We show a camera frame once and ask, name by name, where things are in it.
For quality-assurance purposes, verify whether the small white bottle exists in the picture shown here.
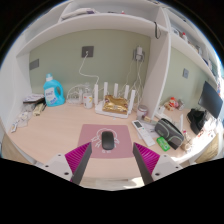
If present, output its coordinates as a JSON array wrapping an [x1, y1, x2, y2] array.
[[82, 88, 94, 110]]

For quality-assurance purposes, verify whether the wide grey wall plate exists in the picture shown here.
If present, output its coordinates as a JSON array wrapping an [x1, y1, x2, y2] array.
[[28, 58, 40, 71]]

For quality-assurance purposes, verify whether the gold foil packet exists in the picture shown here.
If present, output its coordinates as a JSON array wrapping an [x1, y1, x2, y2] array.
[[102, 94, 130, 115]]

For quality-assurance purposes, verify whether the black computer monitor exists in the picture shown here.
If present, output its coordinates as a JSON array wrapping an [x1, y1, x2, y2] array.
[[198, 80, 224, 119]]

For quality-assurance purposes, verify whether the white remote control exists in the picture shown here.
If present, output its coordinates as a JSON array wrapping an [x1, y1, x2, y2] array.
[[131, 119, 156, 148]]

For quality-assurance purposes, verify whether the small white jar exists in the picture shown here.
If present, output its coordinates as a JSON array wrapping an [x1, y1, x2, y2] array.
[[137, 104, 149, 121]]

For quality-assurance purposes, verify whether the blue detergent bottle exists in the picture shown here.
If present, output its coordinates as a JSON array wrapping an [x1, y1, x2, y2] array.
[[43, 73, 66, 108]]

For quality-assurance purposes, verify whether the square grey wall socket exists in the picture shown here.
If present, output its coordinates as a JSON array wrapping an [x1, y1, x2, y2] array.
[[81, 45, 95, 59]]

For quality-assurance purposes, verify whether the white router with antennas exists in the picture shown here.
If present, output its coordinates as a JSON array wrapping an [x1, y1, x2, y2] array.
[[93, 81, 138, 120]]

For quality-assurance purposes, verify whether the white wall shelf unit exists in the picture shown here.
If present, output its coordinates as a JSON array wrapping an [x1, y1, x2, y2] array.
[[14, 0, 223, 119]]

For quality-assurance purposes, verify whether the white wall cable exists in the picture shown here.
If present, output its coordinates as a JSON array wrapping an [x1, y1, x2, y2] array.
[[78, 53, 100, 88]]

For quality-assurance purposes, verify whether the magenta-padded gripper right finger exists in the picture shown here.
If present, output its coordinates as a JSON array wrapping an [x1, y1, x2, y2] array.
[[132, 142, 183, 186]]

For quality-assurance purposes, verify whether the green flat packet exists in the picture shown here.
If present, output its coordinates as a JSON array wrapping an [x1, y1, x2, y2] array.
[[156, 136, 172, 153]]

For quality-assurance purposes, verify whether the large silver foil packet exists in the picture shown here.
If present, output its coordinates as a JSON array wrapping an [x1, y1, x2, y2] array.
[[21, 103, 36, 113]]

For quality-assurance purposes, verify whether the grey zip pouch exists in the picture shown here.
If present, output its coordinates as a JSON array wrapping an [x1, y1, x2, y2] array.
[[154, 118, 185, 150]]

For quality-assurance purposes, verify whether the black bag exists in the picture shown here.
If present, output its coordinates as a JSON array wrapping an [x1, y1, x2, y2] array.
[[186, 108, 208, 136]]

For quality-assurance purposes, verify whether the white power strip with cables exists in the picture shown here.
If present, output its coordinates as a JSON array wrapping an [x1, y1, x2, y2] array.
[[65, 83, 86, 105]]

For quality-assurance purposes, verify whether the white wall charger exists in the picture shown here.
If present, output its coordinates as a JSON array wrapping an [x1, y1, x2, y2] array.
[[133, 45, 146, 63]]

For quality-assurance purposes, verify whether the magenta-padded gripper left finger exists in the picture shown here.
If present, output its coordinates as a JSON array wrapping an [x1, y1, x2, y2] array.
[[40, 142, 93, 186]]

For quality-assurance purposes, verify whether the red toy figure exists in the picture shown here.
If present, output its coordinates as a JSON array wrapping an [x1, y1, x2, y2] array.
[[164, 96, 181, 112]]

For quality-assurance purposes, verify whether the black computer mouse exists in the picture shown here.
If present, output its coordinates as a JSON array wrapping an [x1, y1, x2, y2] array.
[[101, 130, 116, 151]]

